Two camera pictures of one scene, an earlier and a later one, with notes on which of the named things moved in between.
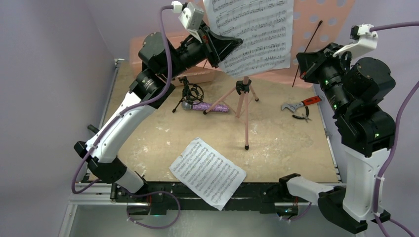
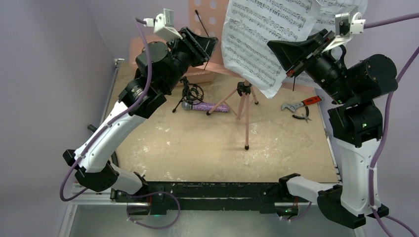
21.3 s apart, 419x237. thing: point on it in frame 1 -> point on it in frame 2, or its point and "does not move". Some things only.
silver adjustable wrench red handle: [306, 102] does not move
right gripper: [314, 65] does not move
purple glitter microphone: [189, 105] does not move
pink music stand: [317, 25] -> [209, 16]
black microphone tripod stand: [190, 92] does not move
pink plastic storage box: [203, 72] does not move
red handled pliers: [306, 117] does not move
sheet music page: [265, 27] -> [326, 21]
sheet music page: [212, 175] -> [249, 25]
